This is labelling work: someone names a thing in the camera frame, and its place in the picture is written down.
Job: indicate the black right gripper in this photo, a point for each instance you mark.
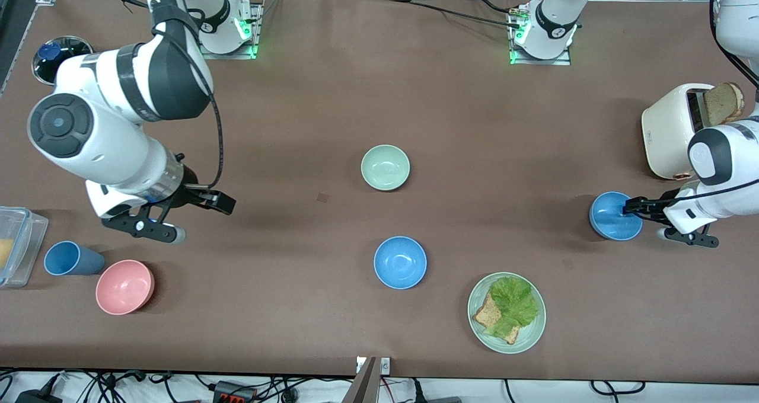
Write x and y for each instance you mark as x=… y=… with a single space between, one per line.
x=191 y=193

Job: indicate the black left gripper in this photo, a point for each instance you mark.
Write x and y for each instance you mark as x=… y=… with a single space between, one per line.
x=654 y=207

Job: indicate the blue bowl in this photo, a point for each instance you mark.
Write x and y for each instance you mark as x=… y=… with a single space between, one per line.
x=400 y=264
x=611 y=222

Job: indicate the light green bowl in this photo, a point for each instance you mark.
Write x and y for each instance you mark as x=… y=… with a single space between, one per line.
x=385 y=167

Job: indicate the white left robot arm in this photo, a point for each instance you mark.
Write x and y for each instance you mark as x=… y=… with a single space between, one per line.
x=726 y=154

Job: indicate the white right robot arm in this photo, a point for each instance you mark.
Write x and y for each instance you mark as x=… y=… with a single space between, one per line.
x=118 y=148

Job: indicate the pink bowl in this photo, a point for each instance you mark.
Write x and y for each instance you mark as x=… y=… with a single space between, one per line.
x=123 y=287

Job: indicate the white toaster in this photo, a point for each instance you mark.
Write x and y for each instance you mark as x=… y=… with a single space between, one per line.
x=667 y=136

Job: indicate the blue cup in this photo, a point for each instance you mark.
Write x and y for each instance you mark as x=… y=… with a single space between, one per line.
x=77 y=261

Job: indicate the brown bread slice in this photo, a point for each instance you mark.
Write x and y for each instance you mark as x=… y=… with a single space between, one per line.
x=722 y=102

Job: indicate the green lettuce leaf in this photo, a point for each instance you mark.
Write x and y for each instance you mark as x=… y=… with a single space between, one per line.
x=516 y=299

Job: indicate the clear plastic container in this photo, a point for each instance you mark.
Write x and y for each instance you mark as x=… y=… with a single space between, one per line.
x=26 y=237

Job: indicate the light green plate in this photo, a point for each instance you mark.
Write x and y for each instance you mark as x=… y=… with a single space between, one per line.
x=531 y=335

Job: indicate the brown toast slice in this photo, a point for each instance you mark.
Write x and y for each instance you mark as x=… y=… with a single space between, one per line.
x=487 y=315

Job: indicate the yellow food piece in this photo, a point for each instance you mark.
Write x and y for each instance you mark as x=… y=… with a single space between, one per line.
x=5 y=253

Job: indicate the red black power connector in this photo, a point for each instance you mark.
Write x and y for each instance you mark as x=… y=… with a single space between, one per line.
x=234 y=394

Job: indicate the black pot with glass lid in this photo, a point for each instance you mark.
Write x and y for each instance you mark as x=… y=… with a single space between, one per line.
x=47 y=65

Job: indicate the black power adapter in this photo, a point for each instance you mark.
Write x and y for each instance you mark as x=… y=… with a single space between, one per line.
x=35 y=398

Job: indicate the grey metal bar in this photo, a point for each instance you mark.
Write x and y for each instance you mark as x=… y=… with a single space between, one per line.
x=363 y=388

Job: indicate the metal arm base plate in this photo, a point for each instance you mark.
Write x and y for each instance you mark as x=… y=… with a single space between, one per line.
x=557 y=62
x=237 y=54

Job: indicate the small metal bracket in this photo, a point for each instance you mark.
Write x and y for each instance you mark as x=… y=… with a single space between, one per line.
x=385 y=365

